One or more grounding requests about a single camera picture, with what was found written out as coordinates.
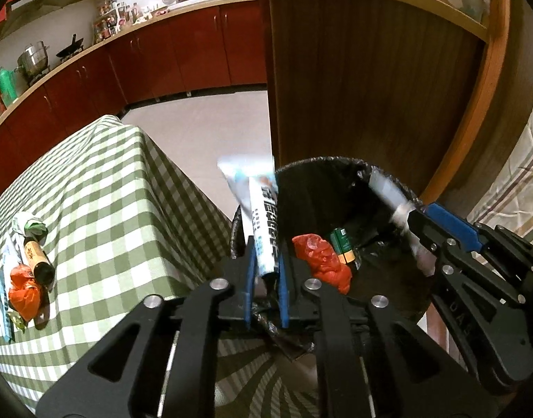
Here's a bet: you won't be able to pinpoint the light blue wrapper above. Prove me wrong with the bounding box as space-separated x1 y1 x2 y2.
0 283 17 342

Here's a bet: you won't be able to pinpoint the brown bottle tan label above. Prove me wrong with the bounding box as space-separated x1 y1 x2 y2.
23 237 56 286

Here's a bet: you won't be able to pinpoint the group of seasoning bottles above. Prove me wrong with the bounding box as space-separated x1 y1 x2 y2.
93 0 141 44

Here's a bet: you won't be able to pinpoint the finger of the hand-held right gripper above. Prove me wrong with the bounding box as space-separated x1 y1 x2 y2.
407 209 459 271
423 202 511 262

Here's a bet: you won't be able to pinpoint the orange plastic bag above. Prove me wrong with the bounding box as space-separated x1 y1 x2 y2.
291 234 352 294
8 263 45 320

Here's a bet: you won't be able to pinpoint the green checked tablecloth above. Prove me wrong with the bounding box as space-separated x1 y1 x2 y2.
0 114 324 418

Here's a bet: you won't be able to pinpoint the white green paper wrapper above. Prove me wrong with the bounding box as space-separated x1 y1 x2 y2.
11 212 48 238

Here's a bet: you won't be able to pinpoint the white plastic wrapper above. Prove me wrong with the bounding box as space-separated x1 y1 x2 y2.
368 169 437 277

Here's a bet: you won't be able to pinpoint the red base cabinets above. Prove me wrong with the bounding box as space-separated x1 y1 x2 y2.
0 0 269 210

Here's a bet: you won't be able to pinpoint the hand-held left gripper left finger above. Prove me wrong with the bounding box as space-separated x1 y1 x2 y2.
36 235 256 418

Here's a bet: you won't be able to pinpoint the black bin with liner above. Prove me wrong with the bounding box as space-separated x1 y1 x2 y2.
229 155 446 358

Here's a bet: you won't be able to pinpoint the wooden bar counter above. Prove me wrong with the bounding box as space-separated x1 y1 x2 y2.
242 0 489 192

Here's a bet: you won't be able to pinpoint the green thermos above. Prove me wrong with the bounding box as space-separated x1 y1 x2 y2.
0 67 20 106

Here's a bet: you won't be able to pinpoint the black wok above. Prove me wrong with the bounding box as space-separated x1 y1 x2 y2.
55 34 85 59

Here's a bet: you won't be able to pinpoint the white toothpaste tube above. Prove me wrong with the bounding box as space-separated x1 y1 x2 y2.
217 154 281 279

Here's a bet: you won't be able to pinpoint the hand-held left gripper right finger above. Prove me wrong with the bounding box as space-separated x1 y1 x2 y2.
277 253 500 418

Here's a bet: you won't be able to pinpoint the long white paper wrapper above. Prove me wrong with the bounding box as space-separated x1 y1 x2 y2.
1 233 28 271

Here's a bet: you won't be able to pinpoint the steel steamer pot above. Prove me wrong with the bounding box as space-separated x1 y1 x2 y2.
15 41 50 80

